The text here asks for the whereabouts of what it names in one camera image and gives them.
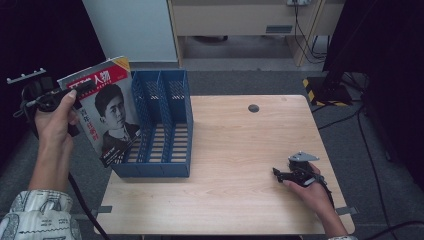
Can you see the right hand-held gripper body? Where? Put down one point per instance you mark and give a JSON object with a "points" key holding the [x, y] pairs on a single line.
{"points": [[301, 170]]}

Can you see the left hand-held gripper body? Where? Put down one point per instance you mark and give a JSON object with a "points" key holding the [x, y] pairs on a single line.
{"points": [[43, 96]]}

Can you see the magazine with portrait cover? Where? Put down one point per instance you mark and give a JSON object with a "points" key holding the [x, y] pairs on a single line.
{"points": [[111, 110]]}

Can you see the blue plastic file rack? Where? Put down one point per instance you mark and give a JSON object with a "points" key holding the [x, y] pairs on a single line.
{"points": [[163, 126]]}

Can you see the person's right hand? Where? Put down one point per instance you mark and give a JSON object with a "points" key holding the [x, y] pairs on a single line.
{"points": [[310, 195]]}

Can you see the person's left hand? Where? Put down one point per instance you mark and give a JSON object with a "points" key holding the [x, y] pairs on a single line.
{"points": [[55, 123]]}

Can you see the dark curtain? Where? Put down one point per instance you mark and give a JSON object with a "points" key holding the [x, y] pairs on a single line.
{"points": [[383, 50], [36, 40]]}

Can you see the grey tape strip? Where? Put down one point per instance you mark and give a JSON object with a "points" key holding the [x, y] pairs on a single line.
{"points": [[104, 209], [346, 210]]}

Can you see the grey round table grommet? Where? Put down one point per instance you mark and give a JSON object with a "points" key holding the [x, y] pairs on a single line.
{"points": [[253, 108]]}

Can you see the white cabinet panel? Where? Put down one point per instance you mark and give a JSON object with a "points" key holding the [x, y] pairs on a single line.
{"points": [[133, 30]]}

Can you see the black stand base striped tape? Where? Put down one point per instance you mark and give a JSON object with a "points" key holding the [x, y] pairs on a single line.
{"points": [[328, 91]]}

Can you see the white patterned sleeve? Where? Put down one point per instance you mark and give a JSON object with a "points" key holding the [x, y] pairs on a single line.
{"points": [[38, 216]]}

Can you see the light wooden desk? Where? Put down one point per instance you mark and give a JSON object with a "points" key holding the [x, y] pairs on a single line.
{"points": [[233, 16]]}

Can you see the white power strip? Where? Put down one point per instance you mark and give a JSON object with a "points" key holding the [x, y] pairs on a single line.
{"points": [[298, 2]]}

